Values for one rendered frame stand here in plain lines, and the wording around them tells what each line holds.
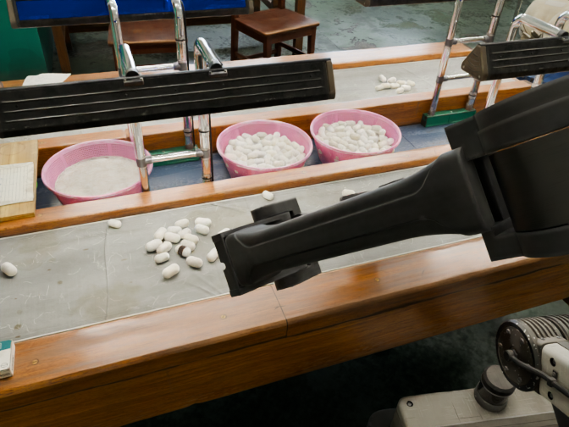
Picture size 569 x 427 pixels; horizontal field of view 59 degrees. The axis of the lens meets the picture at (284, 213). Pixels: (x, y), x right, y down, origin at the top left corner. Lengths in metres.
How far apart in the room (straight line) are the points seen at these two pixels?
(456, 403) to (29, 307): 0.91
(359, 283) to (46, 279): 0.62
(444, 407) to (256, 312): 0.51
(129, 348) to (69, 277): 0.25
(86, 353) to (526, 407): 0.93
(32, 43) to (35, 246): 2.63
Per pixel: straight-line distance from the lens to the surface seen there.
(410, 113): 1.77
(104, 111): 0.93
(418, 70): 2.07
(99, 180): 1.37
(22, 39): 3.72
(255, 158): 1.41
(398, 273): 1.05
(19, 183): 1.33
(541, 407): 1.33
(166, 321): 0.94
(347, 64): 2.00
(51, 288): 1.09
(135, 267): 1.08
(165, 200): 1.21
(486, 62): 1.22
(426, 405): 1.23
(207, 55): 1.01
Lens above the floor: 1.48
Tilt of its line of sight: 38 degrees down
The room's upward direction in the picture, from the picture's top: 3 degrees clockwise
